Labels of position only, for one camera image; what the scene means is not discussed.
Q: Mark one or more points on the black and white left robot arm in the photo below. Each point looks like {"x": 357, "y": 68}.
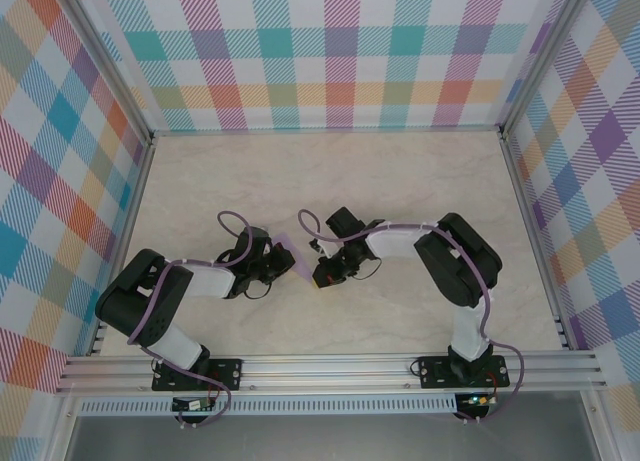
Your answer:
{"x": 210, "y": 281}

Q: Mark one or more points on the small green circuit board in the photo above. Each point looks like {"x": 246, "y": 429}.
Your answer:
{"x": 192, "y": 405}
{"x": 477, "y": 400}

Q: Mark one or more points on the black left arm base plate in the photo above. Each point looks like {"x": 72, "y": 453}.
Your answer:
{"x": 227, "y": 373}

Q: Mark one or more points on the aluminium frame post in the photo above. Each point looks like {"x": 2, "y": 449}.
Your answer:
{"x": 542, "y": 56}
{"x": 111, "y": 66}

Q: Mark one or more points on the purple paper sheet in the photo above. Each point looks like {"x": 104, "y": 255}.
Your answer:
{"x": 299, "y": 261}

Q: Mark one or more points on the grey metal sheet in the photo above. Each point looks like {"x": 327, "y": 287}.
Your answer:
{"x": 325, "y": 438}

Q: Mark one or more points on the thin aluminium table edge rail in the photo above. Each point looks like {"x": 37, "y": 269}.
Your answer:
{"x": 325, "y": 129}

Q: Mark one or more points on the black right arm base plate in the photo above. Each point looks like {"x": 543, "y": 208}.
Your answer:
{"x": 432, "y": 373}

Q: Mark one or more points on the aluminium mounting rail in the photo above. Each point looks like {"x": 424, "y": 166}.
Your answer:
{"x": 325, "y": 373}

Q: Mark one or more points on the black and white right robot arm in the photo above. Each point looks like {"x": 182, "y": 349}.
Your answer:
{"x": 395, "y": 243}

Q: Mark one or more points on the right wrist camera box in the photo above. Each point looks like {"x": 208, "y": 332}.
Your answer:
{"x": 325, "y": 248}

